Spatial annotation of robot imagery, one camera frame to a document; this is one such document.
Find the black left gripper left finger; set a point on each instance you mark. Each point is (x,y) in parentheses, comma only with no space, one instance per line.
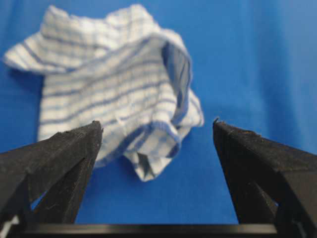
(45,181)

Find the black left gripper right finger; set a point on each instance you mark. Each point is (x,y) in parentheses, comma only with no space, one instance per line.
(273,186)

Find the white blue-striped towel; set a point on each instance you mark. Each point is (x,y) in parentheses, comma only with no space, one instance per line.
(124,71)

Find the blue table cloth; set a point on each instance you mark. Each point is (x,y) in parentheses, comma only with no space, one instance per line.
(254,66)

